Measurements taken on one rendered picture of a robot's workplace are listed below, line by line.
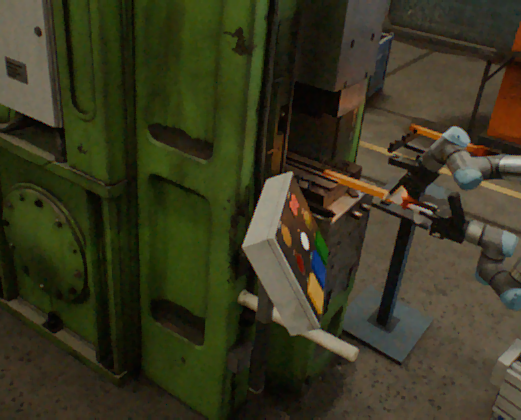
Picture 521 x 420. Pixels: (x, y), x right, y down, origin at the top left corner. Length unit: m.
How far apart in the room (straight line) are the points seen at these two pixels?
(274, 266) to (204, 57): 0.69
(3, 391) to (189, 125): 1.38
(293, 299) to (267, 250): 0.15
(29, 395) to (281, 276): 1.51
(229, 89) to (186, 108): 0.25
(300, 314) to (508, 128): 4.29
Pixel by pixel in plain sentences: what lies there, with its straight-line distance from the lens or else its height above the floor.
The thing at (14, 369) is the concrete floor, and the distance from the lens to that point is 2.63.
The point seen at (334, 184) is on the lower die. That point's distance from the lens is 1.88.
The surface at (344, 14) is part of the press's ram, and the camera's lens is 1.56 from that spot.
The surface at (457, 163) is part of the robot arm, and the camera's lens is 1.63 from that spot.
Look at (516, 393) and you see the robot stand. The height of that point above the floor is 0.70.
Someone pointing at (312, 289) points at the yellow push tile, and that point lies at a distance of 1.30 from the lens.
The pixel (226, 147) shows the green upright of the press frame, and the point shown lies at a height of 1.20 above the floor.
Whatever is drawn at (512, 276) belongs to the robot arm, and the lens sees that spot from 1.72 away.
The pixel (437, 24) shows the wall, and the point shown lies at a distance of 9.56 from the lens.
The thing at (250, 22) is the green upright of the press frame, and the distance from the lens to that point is 1.42.
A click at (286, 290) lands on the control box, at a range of 1.25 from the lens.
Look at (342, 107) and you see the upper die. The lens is 1.70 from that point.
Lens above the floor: 1.86
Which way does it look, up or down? 27 degrees down
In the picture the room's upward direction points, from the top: 8 degrees clockwise
